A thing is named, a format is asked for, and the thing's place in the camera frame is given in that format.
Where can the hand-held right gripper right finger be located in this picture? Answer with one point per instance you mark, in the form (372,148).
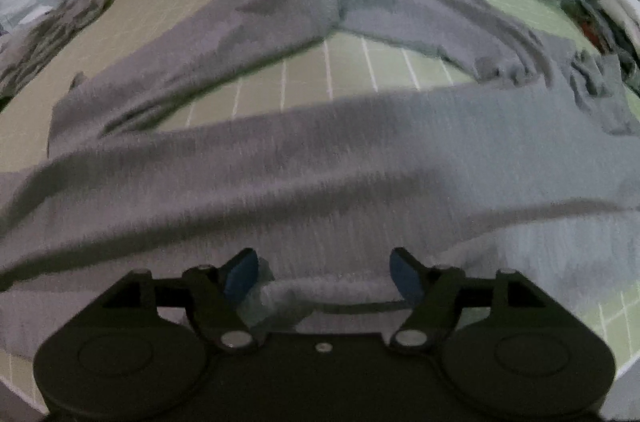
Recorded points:
(404,276)

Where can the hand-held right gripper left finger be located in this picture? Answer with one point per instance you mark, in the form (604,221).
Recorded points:
(242,276)

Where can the grey pants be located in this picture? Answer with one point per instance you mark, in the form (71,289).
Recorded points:
(320,182)

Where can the green checked bed sheet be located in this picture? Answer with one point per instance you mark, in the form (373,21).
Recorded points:
(350,67)

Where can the light grey crumpled garment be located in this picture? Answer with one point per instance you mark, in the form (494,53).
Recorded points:
(55,27)

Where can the dark crumpled garment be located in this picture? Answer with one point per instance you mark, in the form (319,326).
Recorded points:
(607,37)

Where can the white garment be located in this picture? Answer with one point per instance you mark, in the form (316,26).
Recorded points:
(620,0)

